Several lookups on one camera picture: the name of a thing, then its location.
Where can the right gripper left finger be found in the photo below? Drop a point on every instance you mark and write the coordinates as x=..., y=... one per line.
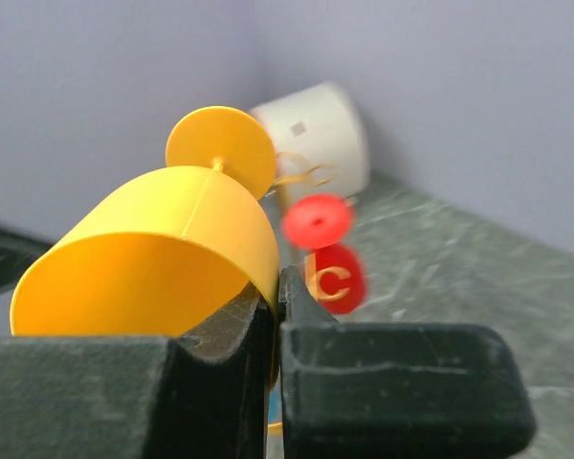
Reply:
x=201, y=395

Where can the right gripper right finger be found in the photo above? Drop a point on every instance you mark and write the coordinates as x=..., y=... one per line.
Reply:
x=395, y=390

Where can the red plastic wine glass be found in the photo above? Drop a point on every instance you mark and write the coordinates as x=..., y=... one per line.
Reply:
x=332, y=272

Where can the yellow plastic wine glass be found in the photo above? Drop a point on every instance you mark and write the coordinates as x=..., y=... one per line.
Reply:
x=167, y=249

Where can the round white drawer box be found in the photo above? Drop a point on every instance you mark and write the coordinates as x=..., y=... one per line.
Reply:
x=318, y=134

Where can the gold wire glass rack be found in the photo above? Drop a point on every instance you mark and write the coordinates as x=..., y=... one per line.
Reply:
x=292, y=187

